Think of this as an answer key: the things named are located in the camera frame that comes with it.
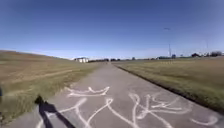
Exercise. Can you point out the grey asphalt path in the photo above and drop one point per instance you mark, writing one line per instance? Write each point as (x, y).
(110, 78)

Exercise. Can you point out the white building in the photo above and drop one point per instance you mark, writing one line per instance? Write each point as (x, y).
(82, 60)

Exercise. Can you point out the white chalk markings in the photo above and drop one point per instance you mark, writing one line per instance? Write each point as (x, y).
(135, 107)

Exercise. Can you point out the pole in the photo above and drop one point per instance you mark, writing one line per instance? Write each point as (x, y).
(169, 50)

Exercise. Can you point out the dry grass field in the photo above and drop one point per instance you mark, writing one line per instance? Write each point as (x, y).
(30, 76)
(186, 76)

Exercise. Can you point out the row of distant trees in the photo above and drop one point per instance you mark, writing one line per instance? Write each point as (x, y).
(196, 55)

